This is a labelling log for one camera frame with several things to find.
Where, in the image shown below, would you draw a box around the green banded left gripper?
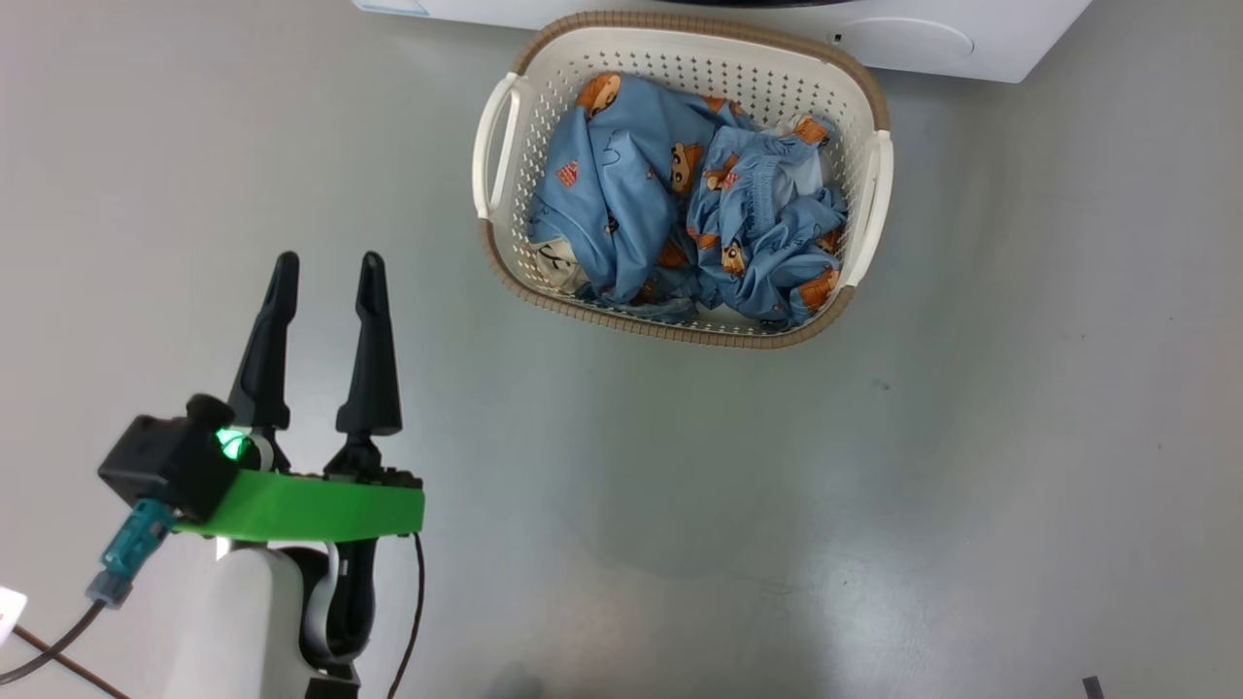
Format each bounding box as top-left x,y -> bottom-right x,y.
175,251 -> 425,681

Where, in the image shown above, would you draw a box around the round white filter cover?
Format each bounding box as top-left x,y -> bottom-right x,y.
840,17 -> 975,70

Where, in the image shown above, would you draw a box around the teal plug left camera cable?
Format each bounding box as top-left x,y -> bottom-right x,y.
0,498 -> 178,685

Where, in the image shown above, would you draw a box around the thin brown cable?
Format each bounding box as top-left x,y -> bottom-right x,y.
10,626 -> 132,699

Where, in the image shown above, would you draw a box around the white front-load washing machine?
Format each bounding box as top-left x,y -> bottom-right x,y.
352,0 -> 1093,84

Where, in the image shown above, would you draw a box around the thin black left gripper cable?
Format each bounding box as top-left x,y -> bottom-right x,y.
386,532 -> 426,699

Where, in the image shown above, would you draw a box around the blue bear print pants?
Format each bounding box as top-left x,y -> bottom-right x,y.
685,116 -> 849,327

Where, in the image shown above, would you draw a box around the blue bear print shirt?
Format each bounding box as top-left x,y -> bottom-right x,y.
524,71 -> 754,326

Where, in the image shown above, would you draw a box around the cream perforated laundry basket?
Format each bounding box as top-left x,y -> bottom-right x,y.
472,12 -> 894,350

